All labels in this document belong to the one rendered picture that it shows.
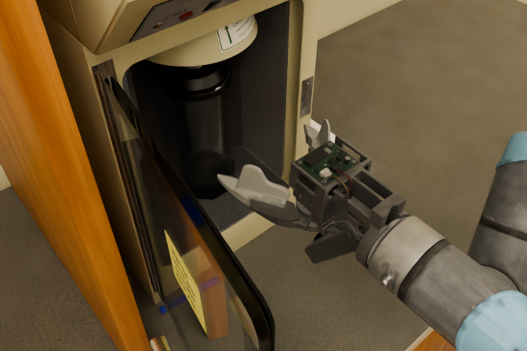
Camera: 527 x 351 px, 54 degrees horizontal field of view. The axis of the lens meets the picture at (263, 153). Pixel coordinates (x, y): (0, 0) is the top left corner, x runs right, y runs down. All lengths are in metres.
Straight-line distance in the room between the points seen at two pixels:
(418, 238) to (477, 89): 0.84
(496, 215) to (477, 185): 0.49
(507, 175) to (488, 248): 0.08
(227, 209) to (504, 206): 0.45
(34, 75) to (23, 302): 0.57
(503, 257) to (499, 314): 0.11
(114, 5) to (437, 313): 0.37
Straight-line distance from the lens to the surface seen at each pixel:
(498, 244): 0.59
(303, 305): 0.84
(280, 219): 0.57
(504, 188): 0.59
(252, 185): 0.58
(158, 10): 0.44
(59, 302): 0.90
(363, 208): 0.54
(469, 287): 0.50
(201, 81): 0.72
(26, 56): 0.40
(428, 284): 0.50
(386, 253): 0.51
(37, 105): 0.42
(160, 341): 0.52
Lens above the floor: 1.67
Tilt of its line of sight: 44 degrees down
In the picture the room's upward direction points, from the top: straight up
